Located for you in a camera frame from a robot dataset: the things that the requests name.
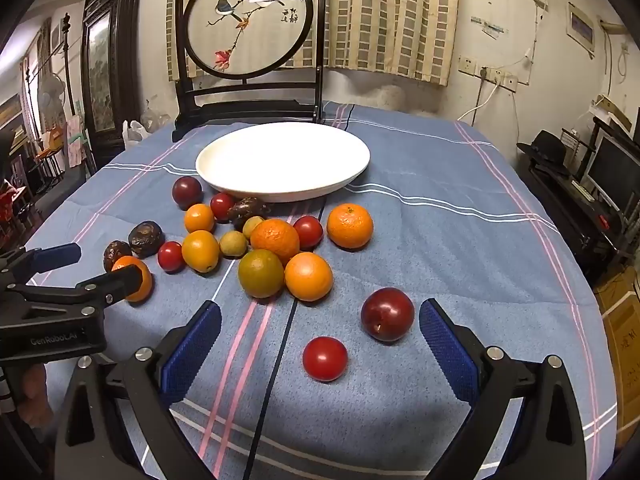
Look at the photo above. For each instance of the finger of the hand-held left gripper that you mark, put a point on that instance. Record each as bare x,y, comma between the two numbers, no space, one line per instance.
55,256
117,285

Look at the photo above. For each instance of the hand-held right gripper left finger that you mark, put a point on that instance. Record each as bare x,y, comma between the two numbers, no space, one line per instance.
192,350

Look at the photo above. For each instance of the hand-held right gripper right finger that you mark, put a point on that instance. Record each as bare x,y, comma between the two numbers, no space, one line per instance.
447,350

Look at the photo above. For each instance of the orange tomato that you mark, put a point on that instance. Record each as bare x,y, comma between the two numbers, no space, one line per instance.
142,287
308,276
275,240

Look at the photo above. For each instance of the dark wrinkled passion fruit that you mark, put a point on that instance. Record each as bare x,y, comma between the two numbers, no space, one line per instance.
115,254
248,208

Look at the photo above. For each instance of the dark brown tomato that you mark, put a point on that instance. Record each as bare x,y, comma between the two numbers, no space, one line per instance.
146,238

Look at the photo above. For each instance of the red cherry tomato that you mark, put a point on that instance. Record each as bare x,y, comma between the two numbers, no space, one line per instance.
308,231
222,206
325,358
170,256

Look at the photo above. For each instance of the dark purple tomato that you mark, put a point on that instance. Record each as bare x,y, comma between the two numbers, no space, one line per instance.
387,315

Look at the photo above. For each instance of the smooth orange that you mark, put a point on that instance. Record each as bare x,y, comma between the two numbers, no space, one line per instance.
199,218
200,251

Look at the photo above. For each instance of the green orange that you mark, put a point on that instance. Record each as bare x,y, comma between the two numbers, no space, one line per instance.
261,273

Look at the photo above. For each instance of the orange tomato front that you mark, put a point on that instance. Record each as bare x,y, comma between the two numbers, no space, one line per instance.
308,276

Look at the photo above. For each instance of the bumpy orange mandarin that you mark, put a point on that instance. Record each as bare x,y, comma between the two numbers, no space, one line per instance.
350,226

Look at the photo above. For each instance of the white plate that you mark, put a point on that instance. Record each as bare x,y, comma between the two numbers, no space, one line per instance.
282,160

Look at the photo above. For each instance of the person's left hand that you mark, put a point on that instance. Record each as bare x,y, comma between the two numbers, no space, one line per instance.
34,395

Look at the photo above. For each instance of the blue striped tablecloth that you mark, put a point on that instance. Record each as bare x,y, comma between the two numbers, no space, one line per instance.
450,240

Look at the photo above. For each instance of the small yellow-green fruit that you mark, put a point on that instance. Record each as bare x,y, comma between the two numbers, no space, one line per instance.
253,226
233,244

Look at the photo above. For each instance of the dark red plum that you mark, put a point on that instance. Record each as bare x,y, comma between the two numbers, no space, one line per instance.
187,192

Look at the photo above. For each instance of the white plastic bag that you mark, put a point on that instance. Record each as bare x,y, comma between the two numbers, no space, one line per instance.
134,135

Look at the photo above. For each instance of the clear plastic bag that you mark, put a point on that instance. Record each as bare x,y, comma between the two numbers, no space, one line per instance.
156,117

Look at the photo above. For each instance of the cardboard box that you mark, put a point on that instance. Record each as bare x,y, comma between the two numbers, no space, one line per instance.
622,345

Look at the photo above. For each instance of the black TV stand with electronics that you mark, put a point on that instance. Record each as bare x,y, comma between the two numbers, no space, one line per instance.
565,210

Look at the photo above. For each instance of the dark wooden cabinet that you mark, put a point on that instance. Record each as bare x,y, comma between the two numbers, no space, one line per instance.
107,70

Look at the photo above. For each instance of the black hat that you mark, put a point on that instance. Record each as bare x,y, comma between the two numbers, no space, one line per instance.
546,146

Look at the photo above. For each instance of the computer monitor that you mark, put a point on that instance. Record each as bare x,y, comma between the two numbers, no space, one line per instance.
612,172

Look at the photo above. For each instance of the round embroidered bird screen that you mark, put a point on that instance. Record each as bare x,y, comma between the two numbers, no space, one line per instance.
250,15

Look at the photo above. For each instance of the beige checked curtain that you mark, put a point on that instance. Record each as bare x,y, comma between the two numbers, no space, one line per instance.
390,15

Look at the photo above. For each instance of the white wall socket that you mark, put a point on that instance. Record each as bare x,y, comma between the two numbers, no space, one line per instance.
467,64

